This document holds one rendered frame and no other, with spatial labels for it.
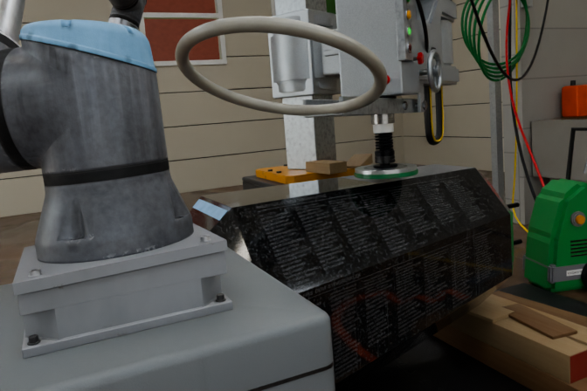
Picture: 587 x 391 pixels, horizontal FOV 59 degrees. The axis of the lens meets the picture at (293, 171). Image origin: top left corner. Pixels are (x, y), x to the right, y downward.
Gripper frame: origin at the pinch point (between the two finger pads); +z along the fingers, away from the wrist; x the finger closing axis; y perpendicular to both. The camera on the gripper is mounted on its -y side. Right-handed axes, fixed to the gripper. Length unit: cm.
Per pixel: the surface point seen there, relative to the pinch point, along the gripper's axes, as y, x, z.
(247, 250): -12, 52, 34
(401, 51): -26, 81, -36
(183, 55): 33, 45, -5
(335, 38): 36, 80, -10
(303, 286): -16, 69, 41
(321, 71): -101, 30, -55
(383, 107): -29, 79, -18
